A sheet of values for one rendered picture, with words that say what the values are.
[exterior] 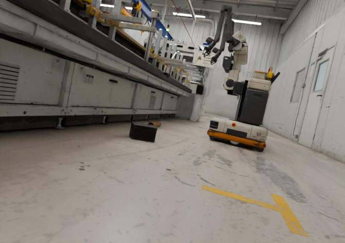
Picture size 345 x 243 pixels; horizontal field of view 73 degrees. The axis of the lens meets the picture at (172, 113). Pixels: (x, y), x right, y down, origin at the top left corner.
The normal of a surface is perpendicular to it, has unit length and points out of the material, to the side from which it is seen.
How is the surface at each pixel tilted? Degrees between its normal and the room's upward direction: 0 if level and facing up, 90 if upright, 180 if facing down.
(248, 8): 90
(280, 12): 90
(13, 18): 90
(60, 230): 0
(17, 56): 89
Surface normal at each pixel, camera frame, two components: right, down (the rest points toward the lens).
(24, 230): 0.20, -0.98
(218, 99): -0.23, 0.00
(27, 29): 0.95, 0.21
